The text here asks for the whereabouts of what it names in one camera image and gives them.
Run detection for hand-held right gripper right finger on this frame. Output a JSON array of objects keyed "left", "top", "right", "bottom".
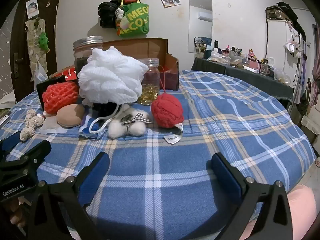
[{"left": 211, "top": 152, "right": 293, "bottom": 240}]

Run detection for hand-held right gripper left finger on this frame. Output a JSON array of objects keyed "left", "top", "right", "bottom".
[{"left": 30, "top": 151, "right": 110, "bottom": 240}]

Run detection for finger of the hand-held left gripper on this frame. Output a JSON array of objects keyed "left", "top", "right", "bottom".
[
  {"left": 0, "top": 131, "right": 22, "bottom": 152},
  {"left": 0, "top": 139, "right": 52, "bottom": 168}
]

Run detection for clear plastic wrapper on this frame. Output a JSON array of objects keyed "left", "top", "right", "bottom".
[{"left": 40, "top": 116, "right": 68, "bottom": 134}]

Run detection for beige curly plush toy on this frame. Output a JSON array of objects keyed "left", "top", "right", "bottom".
[{"left": 20, "top": 109, "right": 45, "bottom": 142}]

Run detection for beige makeup sponge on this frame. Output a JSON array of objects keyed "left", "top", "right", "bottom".
[{"left": 56, "top": 104, "right": 85, "bottom": 128}]

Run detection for red foam net sleeve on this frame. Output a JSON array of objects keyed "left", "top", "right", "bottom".
[{"left": 42, "top": 81, "right": 80, "bottom": 115}]

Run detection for white fluffy plush toy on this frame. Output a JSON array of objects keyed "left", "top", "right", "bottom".
[{"left": 107, "top": 104, "right": 153, "bottom": 138}]

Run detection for black scrunchie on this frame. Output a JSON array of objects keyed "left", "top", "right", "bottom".
[{"left": 94, "top": 102, "right": 118, "bottom": 117}]

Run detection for red knitted plush toy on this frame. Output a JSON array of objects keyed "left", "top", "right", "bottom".
[{"left": 151, "top": 65, "right": 185, "bottom": 145}]

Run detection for white mesh bath pouf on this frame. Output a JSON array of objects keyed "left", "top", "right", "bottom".
[{"left": 78, "top": 46, "right": 149, "bottom": 134}]

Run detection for small clear plastic jar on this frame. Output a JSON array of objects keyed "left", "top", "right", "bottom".
[{"left": 137, "top": 58, "right": 160, "bottom": 105}]

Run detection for large glass jar metal lid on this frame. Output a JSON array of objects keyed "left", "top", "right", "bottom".
[{"left": 73, "top": 35, "right": 104, "bottom": 77}]

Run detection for cardboard box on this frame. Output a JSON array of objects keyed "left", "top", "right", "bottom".
[{"left": 50, "top": 38, "right": 179, "bottom": 92}]

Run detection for person's left hand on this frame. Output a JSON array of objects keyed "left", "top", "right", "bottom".
[{"left": 9, "top": 197, "right": 30, "bottom": 230}]

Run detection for blue plaid blanket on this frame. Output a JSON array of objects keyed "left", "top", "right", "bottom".
[{"left": 0, "top": 70, "right": 317, "bottom": 240}]

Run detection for black flat object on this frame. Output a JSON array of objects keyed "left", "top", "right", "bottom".
[{"left": 37, "top": 75, "right": 66, "bottom": 105}]

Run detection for clear plastic bag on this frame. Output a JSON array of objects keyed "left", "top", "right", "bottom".
[{"left": 31, "top": 60, "right": 48, "bottom": 82}]

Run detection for pink cloth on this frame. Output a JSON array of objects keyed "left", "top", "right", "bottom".
[{"left": 240, "top": 185, "right": 318, "bottom": 240}]

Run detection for hanging door organiser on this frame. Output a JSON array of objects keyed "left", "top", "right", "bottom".
[{"left": 25, "top": 17, "right": 47, "bottom": 68}]

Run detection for dark wooden door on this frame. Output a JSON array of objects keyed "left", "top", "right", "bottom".
[{"left": 10, "top": 0, "right": 64, "bottom": 103}]

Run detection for table with dark cloth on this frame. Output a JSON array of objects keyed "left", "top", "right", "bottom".
[{"left": 191, "top": 57, "right": 294, "bottom": 110}]

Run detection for green plush toy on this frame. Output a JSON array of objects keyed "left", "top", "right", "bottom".
[{"left": 39, "top": 32, "right": 49, "bottom": 52}]

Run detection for red paper liner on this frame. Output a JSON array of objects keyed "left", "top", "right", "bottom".
[{"left": 54, "top": 66, "right": 178, "bottom": 91}]

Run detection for hanging clothes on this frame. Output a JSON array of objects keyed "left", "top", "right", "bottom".
[{"left": 294, "top": 24, "right": 320, "bottom": 128}]

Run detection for clutter of cosmetics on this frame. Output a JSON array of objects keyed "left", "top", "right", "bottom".
[{"left": 195, "top": 37, "right": 292, "bottom": 84}]

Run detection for white picture on door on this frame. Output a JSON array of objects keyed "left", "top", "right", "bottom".
[{"left": 26, "top": 0, "right": 38, "bottom": 18}]

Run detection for white cabinet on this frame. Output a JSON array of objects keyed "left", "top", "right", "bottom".
[{"left": 266, "top": 19, "right": 307, "bottom": 90}]

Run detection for black bag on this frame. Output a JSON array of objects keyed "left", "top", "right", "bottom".
[{"left": 98, "top": 0, "right": 123, "bottom": 29}]

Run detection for green tote bag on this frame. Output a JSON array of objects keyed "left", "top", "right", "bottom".
[{"left": 116, "top": 2, "right": 150, "bottom": 38}]

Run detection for patterned suitcase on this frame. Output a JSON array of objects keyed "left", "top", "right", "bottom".
[{"left": 265, "top": 5, "right": 288, "bottom": 21}]

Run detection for black clothes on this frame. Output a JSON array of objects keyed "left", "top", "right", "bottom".
[{"left": 277, "top": 2, "right": 298, "bottom": 22}]

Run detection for wall mirror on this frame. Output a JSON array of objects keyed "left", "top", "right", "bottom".
[{"left": 188, "top": 0, "right": 213, "bottom": 54}]

